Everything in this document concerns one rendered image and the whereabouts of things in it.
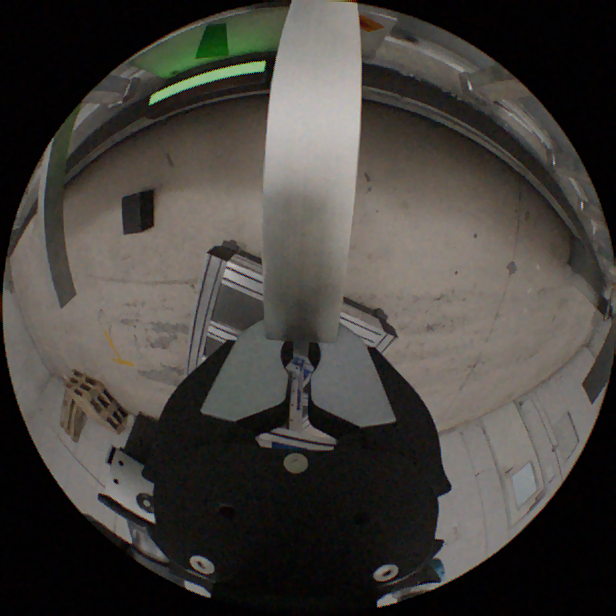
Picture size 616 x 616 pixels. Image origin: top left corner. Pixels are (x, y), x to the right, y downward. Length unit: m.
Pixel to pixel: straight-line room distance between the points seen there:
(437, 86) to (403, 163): 0.74
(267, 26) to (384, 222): 0.91
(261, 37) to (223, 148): 0.80
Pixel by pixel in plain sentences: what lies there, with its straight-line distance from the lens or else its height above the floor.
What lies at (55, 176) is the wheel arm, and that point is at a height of 0.84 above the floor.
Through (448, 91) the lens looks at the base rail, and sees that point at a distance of 0.34.
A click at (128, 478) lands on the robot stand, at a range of 0.36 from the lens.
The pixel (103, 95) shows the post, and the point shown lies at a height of 0.76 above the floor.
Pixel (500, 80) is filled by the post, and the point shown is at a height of 0.79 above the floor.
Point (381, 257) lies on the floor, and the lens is 1.03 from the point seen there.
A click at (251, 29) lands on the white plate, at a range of 0.27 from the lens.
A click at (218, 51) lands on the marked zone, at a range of 0.31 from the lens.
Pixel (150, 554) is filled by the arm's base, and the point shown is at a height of 1.12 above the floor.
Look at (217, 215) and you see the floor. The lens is 1.02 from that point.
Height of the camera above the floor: 0.93
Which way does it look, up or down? 59 degrees down
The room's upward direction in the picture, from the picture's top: 180 degrees clockwise
